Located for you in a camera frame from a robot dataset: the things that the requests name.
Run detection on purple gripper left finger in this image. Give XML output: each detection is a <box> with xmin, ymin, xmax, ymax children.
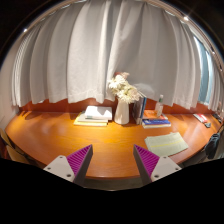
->
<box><xmin>44</xmin><ymin>145</ymin><xmax>93</xmax><ymax>186</ymax></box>

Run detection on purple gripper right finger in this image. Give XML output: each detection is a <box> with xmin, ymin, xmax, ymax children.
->
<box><xmin>133</xmin><ymin>145</ymin><xmax>181</xmax><ymax>185</ymax></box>

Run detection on pale green folded towel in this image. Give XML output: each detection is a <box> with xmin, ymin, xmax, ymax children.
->
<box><xmin>145</xmin><ymin>132</ymin><xmax>188</xmax><ymax>157</ymax></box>

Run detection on blue flat book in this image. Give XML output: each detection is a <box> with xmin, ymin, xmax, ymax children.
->
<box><xmin>142</xmin><ymin>119</ymin><xmax>171</xmax><ymax>128</ymax></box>

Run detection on yellow-green book under stack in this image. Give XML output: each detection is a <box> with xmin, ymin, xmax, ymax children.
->
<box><xmin>74</xmin><ymin>112</ymin><xmax>108</xmax><ymax>127</ymax></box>

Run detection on orange flat book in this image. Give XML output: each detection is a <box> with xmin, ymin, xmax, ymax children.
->
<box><xmin>143</xmin><ymin>110</ymin><xmax>167</xmax><ymax>120</ymax></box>

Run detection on white book on stack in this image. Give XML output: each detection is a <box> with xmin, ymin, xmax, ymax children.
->
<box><xmin>85</xmin><ymin>106</ymin><xmax>112</xmax><ymax>120</ymax></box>

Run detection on white ceramic vase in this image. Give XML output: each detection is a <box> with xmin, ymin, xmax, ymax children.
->
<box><xmin>114</xmin><ymin>99</ymin><xmax>129</xmax><ymax>125</ymax></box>

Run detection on clear plastic bottle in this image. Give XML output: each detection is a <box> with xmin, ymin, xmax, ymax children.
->
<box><xmin>155</xmin><ymin>94</ymin><xmax>163</xmax><ymax>117</ymax></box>

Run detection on upright dark books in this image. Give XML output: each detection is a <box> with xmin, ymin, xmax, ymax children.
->
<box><xmin>132</xmin><ymin>97</ymin><xmax>147</xmax><ymax>124</ymax></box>

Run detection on black bag on chair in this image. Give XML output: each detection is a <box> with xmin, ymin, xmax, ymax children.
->
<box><xmin>205</xmin><ymin>133</ymin><xmax>221</xmax><ymax>159</ymax></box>

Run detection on wooden chair left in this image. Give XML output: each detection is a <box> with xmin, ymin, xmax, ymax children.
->
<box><xmin>0</xmin><ymin>128</ymin><xmax>44</xmax><ymax>168</ymax></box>

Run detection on red small booklet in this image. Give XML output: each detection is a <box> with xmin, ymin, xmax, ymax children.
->
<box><xmin>193</xmin><ymin>114</ymin><xmax>208</xmax><ymax>123</ymax></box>

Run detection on white flower bouquet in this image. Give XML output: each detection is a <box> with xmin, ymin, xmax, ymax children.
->
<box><xmin>109</xmin><ymin>72</ymin><xmax>140</xmax><ymax>104</ymax></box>

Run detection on white curtain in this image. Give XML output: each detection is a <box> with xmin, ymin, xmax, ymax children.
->
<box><xmin>12</xmin><ymin>0</ymin><xmax>224</xmax><ymax>110</ymax></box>

